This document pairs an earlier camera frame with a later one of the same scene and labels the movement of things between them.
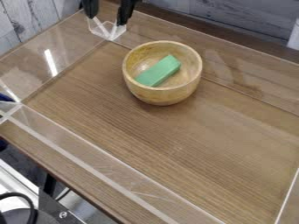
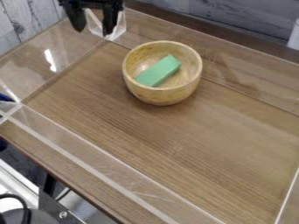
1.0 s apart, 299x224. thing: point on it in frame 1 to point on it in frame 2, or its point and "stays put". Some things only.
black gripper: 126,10 to 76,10
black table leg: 50,185 stays put
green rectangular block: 160,72 stays put
